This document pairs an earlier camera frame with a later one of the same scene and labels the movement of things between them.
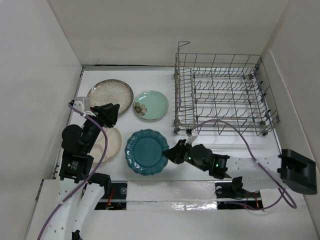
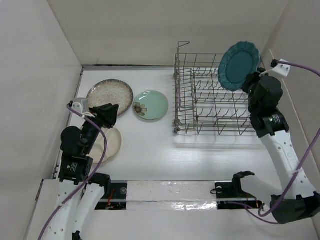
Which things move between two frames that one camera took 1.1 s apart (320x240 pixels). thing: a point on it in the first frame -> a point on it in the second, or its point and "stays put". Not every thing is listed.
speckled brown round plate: [111, 91] stays put
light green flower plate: [151, 105] stays put
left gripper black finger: [108, 113] stays put
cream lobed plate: [114, 145] stays put
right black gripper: [175, 153] -> [250, 78]
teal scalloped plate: [144, 152] -> [238, 61]
